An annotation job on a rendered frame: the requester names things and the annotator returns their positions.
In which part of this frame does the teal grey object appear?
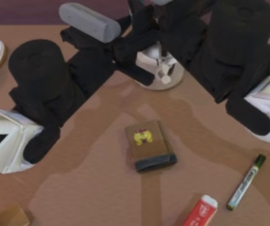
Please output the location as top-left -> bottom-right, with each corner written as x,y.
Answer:
149,0 -> 172,6

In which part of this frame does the red and white tube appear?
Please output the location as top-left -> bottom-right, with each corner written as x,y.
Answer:
181,194 -> 218,226

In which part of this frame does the green whiteboard marker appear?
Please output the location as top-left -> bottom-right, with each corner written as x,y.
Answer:
226,153 -> 267,211

